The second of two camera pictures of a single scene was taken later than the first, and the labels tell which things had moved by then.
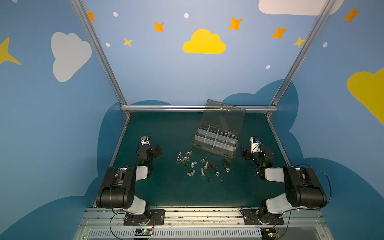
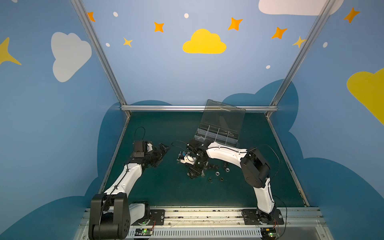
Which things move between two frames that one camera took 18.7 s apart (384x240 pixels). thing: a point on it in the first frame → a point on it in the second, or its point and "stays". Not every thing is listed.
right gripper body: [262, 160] → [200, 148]
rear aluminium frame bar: [199, 108] stays
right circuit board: [269, 233] stays
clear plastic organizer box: [219, 129] stays
